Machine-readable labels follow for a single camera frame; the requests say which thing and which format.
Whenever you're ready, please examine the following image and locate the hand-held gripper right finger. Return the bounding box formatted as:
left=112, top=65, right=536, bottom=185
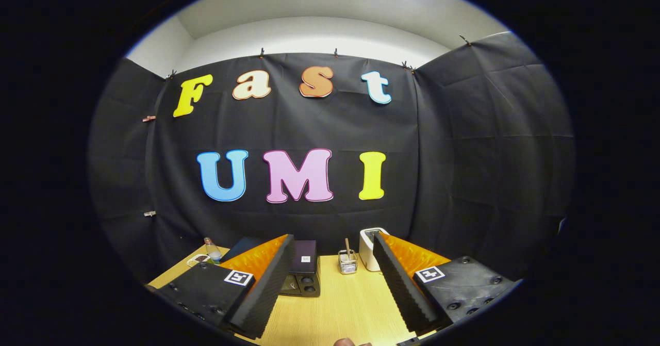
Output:
left=372, top=232, right=518, bottom=335

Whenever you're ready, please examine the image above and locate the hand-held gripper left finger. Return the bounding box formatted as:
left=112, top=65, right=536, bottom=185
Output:
left=155, top=234, right=295, bottom=339

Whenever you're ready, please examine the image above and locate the black toaster oven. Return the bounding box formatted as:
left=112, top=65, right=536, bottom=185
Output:
left=223, top=237, right=321, bottom=298

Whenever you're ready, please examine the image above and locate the white toaster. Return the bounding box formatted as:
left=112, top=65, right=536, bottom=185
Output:
left=359, top=227, right=390, bottom=272

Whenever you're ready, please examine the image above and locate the clear water bottle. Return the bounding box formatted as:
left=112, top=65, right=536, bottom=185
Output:
left=204, top=237, right=222, bottom=263

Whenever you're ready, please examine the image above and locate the row of black cloth clips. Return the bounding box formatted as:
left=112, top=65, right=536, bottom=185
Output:
left=168, top=34, right=472, bottom=78

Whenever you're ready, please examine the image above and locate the wire mesh holder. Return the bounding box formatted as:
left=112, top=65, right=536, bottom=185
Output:
left=338, top=250, right=358, bottom=275

